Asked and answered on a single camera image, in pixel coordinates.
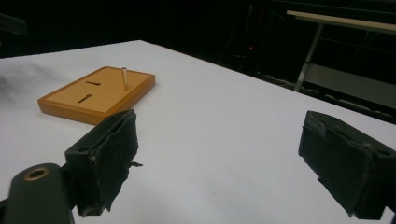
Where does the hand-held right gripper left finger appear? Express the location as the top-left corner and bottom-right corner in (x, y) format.
(64, 108), (144, 217)

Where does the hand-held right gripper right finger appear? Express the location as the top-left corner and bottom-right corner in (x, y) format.
(298, 110), (396, 220)

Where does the orange wooden board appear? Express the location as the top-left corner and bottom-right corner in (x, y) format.
(36, 65), (156, 126)

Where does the white peg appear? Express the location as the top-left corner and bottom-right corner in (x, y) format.
(120, 66), (129, 91)

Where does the metal-framed table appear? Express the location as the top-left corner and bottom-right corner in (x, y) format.
(286, 9), (396, 110)

